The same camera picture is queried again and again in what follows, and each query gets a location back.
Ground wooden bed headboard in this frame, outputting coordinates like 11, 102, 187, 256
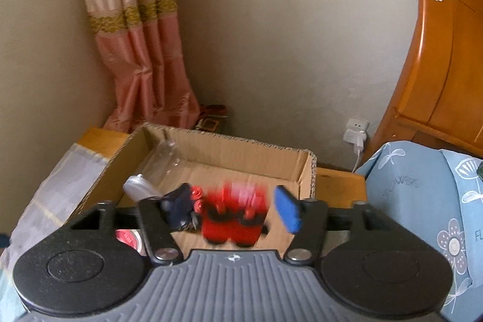
362, 0, 483, 163

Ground brown slipper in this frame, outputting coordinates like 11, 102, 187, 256
193, 117, 222, 131
199, 104, 229, 119

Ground pink and beige curtain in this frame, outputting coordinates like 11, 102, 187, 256
77, 0, 199, 132

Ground clear jar with red label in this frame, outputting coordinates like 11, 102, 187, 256
114, 229, 146, 257

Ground clear plastic jar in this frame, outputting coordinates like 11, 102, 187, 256
151, 139, 182, 187

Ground cardboard box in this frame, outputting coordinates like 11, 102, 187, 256
70, 122, 318, 259

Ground white plug-in charger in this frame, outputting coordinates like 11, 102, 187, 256
343, 129, 367, 154

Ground red toy train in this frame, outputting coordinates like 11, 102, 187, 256
200, 182, 271, 248

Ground blue flower print bedsheet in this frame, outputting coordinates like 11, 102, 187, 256
355, 141, 483, 321

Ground black toy car red wheels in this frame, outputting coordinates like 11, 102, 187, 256
189, 185, 207, 232

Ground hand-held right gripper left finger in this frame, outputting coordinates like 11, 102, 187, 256
70, 184, 194, 267

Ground white wall socket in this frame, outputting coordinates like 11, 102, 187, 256
346, 118, 370, 132

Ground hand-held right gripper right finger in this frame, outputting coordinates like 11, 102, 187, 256
273, 185, 395, 266

